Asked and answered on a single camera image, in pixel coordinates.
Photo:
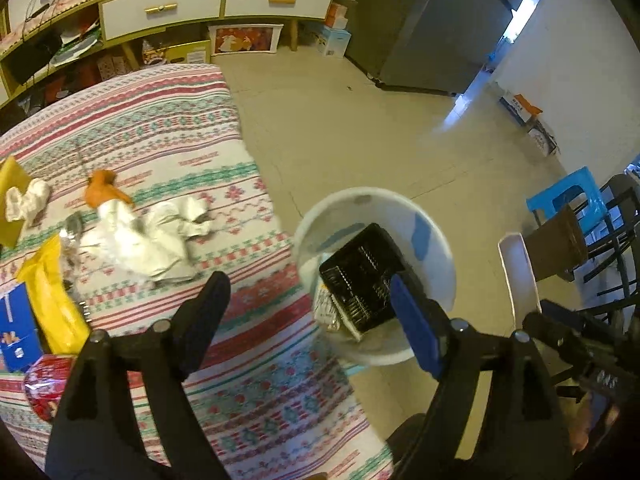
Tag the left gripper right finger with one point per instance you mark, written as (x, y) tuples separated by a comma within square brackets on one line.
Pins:
[(494, 415)]

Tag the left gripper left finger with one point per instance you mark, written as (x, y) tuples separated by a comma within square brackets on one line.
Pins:
[(95, 433)]

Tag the red milk can front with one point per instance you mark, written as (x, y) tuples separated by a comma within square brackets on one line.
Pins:
[(45, 382)]

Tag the yellow snack wrapper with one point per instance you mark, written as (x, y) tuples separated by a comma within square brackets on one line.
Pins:
[(63, 326)]

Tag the black plastic tray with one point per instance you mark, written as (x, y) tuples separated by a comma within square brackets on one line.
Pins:
[(358, 276)]

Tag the white tissue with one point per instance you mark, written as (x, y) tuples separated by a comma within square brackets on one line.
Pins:
[(25, 206)]

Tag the yellow green sponge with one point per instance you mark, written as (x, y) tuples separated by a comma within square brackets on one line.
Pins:
[(14, 183)]

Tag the white foil snack bag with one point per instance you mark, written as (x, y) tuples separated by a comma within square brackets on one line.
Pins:
[(520, 278)]

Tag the light blue mask box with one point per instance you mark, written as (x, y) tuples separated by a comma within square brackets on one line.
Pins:
[(325, 310)]

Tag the white plastic trash bin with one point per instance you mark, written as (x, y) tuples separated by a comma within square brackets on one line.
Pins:
[(338, 218)]

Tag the person's right hand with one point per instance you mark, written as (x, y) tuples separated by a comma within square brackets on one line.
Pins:
[(593, 408)]

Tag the blue plastic stool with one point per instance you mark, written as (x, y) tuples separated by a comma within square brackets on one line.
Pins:
[(579, 183)]

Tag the cardboard box blue orange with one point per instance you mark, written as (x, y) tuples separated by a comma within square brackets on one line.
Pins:
[(522, 110)]

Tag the patterned striped tablecloth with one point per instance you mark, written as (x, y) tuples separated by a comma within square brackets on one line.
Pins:
[(270, 396)]

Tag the grey refrigerator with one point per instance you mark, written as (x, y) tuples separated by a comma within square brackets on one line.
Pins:
[(431, 45)]

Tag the long wooden tv cabinet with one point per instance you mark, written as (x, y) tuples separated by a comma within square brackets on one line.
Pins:
[(122, 21)]

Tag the red framed picture on floor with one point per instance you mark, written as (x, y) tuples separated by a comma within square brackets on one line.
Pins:
[(244, 38)]

